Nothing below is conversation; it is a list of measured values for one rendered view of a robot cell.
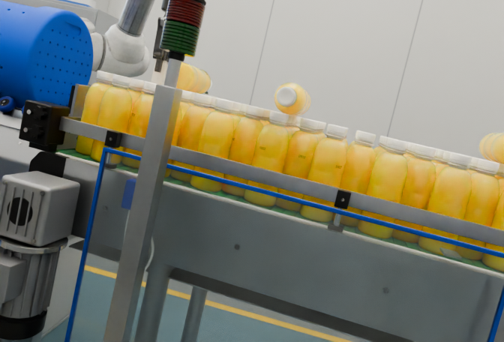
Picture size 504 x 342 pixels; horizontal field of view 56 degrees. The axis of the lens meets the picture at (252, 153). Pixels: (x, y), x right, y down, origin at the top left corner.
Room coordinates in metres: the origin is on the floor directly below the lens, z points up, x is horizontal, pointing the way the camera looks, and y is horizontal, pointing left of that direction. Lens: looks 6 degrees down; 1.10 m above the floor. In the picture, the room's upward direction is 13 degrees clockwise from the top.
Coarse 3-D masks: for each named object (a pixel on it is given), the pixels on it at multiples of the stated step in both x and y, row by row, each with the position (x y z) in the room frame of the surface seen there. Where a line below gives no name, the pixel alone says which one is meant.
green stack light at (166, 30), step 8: (168, 24) 0.82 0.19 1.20; (176, 24) 0.81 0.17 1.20; (184, 24) 0.81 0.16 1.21; (168, 32) 0.82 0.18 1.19; (176, 32) 0.81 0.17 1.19; (184, 32) 0.81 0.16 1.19; (192, 32) 0.82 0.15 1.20; (168, 40) 0.81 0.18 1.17; (176, 40) 0.81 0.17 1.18; (184, 40) 0.82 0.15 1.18; (192, 40) 0.83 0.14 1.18; (160, 48) 0.83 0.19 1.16; (168, 48) 0.81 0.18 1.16; (176, 48) 0.81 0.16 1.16; (184, 48) 0.82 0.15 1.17; (192, 48) 0.83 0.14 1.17; (192, 56) 0.85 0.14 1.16
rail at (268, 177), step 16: (64, 128) 1.05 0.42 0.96; (80, 128) 1.04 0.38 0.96; (96, 128) 1.03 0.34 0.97; (128, 144) 1.02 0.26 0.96; (176, 160) 1.00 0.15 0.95; (192, 160) 0.99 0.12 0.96; (208, 160) 0.98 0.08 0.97; (224, 160) 0.98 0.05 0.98; (240, 176) 0.97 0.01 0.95; (256, 176) 0.96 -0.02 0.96; (272, 176) 0.96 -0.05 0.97; (288, 176) 0.95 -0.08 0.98; (304, 192) 0.94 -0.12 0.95; (320, 192) 0.94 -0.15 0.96; (336, 192) 0.93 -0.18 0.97; (352, 192) 0.92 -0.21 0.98; (368, 208) 0.92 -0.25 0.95; (384, 208) 0.91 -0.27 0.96; (400, 208) 0.91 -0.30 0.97; (416, 208) 0.90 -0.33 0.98; (432, 224) 0.89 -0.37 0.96; (448, 224) 0.89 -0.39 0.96; (464, 224) 0.88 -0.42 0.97; (480, 224) 0.88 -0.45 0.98; (480, 240) 0.88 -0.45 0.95; (496, 240) 0.87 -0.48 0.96
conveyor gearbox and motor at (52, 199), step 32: (0, 192) 0.90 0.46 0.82; (32, 192) 0.89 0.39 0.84; (64, 192) 0.93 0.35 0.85; (0, 224) 0.90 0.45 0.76; (32, 224) 0.89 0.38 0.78; (64, 224) 0.95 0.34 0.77; (0, 256) 0.88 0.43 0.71; (32, 256) 0.90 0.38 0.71; (0, 288) 0.85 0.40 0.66; (32, 288) 0.91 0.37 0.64; (0, 320) 0.89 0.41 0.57; (32, 320) 0.92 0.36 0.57
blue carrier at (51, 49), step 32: (0, 0) 1.25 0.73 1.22; (0, 32) 1.17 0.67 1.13; (32, 32) 1.16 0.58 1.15; (64, 32) 1.26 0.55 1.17; (0, 64) 1.16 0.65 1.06; (32, 64) 1.16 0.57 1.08; (64, 64) 1.29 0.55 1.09; (0, 96) 1.22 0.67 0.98; (32, 96) 1.18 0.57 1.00; (64, 96) 1.31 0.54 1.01
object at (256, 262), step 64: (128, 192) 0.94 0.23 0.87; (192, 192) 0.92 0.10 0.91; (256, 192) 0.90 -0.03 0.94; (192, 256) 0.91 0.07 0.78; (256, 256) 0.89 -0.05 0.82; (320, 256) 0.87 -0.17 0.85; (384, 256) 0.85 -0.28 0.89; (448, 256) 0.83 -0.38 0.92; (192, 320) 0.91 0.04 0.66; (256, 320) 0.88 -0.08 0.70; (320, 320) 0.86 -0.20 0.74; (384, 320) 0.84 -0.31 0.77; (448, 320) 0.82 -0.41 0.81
